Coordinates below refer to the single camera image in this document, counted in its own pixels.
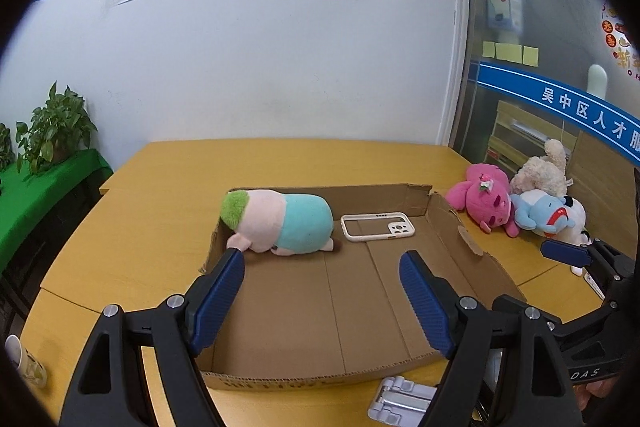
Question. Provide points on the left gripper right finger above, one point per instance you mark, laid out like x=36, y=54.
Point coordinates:
x=533, y=387

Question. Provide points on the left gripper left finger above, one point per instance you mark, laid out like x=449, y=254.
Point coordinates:
x=109, y=386

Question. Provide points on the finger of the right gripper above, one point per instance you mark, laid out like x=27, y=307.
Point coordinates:
x=576, y=256

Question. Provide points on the white folding phone stand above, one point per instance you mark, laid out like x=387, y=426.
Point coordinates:
x=400, y=402

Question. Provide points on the blue white plush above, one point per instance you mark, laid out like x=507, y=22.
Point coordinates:
x=561, y=218

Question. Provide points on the patterned paper cup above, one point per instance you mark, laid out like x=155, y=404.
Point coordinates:
x=29, y=368

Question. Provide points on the beige bunny plush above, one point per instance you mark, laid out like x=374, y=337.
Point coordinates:
x=546, y=173

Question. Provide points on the pink bear plush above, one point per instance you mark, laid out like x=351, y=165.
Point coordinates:
x=485, y=196

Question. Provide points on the white phone case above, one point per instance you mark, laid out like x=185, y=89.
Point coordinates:
x=371, y=227

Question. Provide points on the brown cardboard box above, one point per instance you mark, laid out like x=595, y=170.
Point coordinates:
x=337, y=318

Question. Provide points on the yellow sticky notes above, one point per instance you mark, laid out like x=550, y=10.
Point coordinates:
x=511, y=52

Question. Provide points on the green cloth side table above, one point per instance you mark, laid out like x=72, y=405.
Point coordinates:
x=26, y=198

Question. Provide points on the pink teal plush toy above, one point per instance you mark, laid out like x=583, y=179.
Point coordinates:
x=267, y=221

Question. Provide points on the potted green plant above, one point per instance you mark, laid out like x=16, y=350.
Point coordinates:
x=56, y=131

